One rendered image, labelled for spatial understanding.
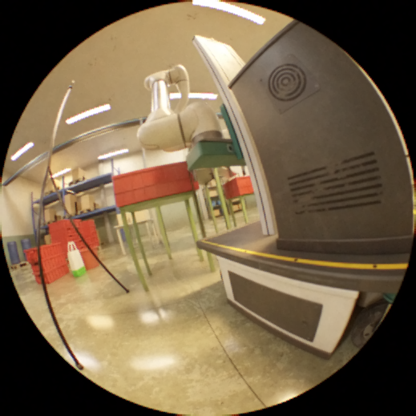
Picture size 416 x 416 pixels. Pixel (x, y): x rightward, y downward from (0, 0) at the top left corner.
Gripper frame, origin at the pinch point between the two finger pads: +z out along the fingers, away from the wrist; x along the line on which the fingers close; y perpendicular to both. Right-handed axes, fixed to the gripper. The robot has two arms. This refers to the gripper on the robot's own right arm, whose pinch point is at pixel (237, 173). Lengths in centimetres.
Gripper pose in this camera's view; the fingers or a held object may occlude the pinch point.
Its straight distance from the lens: 108.5
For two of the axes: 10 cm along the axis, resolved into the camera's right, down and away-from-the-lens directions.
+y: 4.3, -1.1, -9.0
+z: 2.3, 9.7, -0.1
